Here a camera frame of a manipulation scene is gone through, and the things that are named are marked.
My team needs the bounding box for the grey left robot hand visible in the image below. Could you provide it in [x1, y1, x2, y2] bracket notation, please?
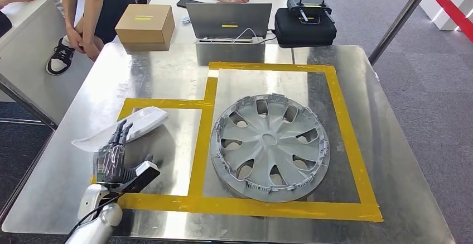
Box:
[92, 119, 156, 184]

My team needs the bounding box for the white plastic body part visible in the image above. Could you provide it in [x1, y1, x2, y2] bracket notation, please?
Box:
[71, 106, 169, 153]

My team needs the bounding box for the yellow tape on workbench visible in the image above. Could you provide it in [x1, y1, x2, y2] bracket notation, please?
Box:
[90, 61, 384, 223]

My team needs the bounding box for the stainless steel workbench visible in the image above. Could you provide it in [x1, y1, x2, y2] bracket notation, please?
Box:
[2, 44, 456, 244]

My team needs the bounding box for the stainless steel side table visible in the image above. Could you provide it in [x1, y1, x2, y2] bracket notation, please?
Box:
[0, 72, 59, 130]

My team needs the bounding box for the closed cardboard box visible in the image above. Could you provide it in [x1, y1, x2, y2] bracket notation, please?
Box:
[114, 3, 176, 45]

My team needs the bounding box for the grey wheel hubcap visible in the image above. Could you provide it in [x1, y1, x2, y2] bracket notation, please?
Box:
[209, 93, 331, 203]

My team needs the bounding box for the black smartphone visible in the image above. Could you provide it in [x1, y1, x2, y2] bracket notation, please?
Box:
[176, 0, 203, 9]

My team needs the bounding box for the grey laptop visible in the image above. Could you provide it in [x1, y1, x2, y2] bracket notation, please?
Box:
[185, 2, 273, 40]

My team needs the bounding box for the black carrying case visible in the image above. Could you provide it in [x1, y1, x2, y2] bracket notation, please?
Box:
[274, 7, 337, 49]

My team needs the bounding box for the black remote controller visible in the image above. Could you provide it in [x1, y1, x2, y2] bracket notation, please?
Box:
[286, 0, 334, 25]

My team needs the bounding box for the red barrier belt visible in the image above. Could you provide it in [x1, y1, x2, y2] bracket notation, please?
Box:
[427, 0, 473, 44]

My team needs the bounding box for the white charger cable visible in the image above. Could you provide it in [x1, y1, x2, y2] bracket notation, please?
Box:
[206, 27, 277, 45]

